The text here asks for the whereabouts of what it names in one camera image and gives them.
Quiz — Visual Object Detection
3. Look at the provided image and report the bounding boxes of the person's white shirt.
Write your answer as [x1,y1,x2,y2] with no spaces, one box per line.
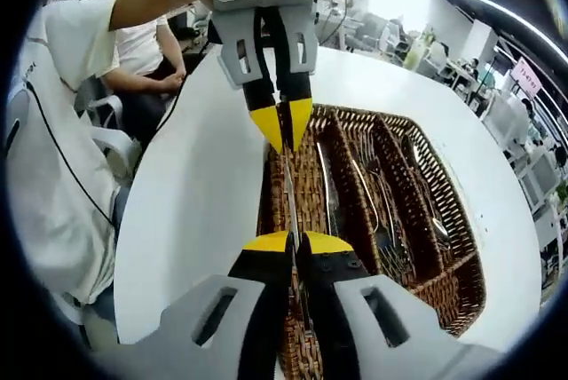
[6,0,134,305]

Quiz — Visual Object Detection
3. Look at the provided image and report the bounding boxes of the brown wicker utensil storage tray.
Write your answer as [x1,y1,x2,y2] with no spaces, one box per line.
[256,103,487,380]

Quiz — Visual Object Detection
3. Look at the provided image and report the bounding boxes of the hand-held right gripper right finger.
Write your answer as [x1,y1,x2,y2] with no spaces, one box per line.
[296,230,508,380]

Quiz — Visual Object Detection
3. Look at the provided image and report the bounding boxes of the white plastic chair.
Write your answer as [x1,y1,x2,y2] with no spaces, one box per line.
[82,93,137,177]

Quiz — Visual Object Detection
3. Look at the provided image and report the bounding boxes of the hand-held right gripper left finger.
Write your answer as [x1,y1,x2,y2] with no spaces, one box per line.
[94,231,296,380]

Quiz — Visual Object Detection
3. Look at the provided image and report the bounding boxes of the thin black device cable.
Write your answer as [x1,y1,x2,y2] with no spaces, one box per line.
[25,81,115,226]

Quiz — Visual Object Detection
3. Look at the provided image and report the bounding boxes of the silver knife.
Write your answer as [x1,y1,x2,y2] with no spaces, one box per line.
[280,142,310,345]
[315,139,345,239]

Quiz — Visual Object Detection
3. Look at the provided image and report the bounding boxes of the white chest device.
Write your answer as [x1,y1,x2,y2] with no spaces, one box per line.
[2,86,28,163]

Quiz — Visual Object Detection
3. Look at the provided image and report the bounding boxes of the silver spoon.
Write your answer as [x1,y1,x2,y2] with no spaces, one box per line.
[412,162,454,250]
[401,135,445,230]

